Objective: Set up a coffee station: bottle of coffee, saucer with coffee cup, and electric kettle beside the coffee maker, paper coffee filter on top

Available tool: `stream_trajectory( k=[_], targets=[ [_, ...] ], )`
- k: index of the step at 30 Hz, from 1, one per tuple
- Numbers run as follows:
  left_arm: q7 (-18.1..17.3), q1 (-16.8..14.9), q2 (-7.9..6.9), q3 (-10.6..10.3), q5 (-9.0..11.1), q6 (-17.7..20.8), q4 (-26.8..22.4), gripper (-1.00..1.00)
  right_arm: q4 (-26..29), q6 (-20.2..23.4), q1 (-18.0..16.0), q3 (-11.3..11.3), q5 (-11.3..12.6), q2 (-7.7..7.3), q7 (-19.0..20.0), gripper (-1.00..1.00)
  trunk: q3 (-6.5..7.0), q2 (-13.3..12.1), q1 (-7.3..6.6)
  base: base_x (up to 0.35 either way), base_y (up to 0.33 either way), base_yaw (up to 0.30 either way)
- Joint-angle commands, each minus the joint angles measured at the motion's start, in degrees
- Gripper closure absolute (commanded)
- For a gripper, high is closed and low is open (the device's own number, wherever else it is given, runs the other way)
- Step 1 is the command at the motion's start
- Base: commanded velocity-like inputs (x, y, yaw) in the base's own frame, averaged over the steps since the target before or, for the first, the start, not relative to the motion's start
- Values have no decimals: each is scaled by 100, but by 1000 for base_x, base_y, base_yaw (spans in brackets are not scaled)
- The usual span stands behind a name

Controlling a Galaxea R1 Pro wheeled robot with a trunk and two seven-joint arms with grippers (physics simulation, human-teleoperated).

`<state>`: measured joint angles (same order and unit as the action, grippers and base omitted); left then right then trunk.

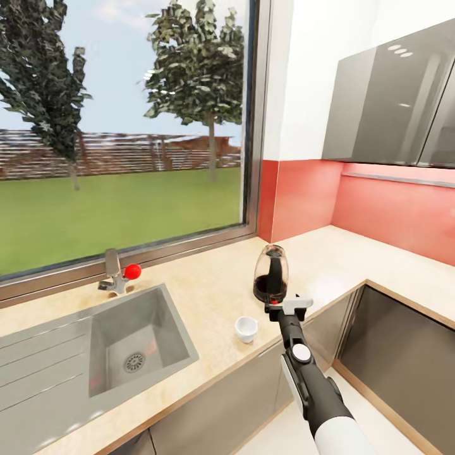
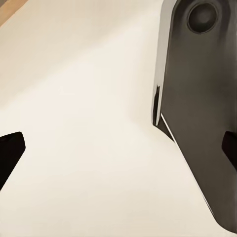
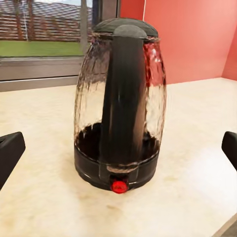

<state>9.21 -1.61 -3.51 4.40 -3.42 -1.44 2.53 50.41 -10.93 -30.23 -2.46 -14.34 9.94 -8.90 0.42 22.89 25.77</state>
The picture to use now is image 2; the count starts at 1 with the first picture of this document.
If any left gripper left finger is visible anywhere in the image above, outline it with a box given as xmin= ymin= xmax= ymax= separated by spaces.
xmin=0 ymin=131 xmax=26 ymax=190

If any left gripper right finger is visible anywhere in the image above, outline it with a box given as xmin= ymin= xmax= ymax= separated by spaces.
xmin=221 ymin=131 xmax=237 ymax=170

